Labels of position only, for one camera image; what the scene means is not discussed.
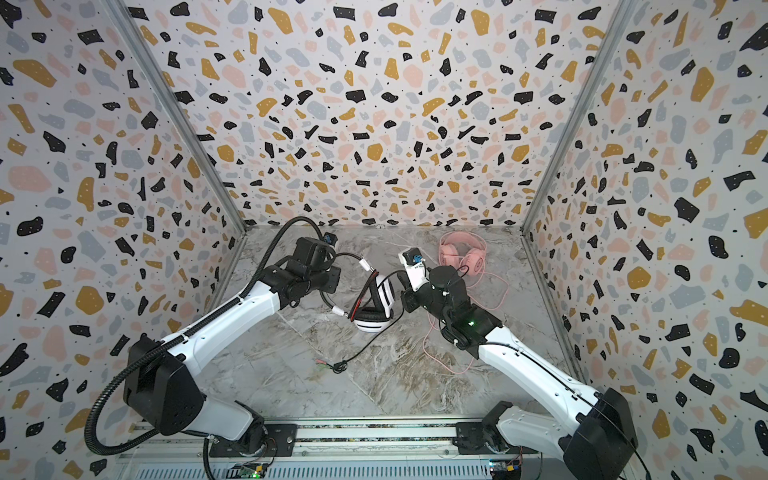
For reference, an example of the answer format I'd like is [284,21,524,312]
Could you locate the white black headphones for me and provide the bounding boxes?
[320,252,396,333]

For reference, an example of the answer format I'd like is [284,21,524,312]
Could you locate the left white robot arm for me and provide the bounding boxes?
[123,237,340,456]

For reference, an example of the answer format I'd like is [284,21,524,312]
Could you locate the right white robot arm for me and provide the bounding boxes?
[400,263,638,479]

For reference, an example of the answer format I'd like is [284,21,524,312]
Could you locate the pink headphones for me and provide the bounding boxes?
[438,231,488,276]

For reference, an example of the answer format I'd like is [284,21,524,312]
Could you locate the green circuit board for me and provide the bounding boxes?
[226,462,269,480]

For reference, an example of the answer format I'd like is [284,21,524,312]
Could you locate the pink headphone cable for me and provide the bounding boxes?
[419,269,511,376]

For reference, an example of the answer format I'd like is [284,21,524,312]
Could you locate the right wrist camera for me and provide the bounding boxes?
[398,247,428,291]

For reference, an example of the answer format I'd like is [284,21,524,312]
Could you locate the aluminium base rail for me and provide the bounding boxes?
[115,407,577,479]

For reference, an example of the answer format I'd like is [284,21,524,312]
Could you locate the black corrugated cable conduit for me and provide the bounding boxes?
[83,215,328,457]

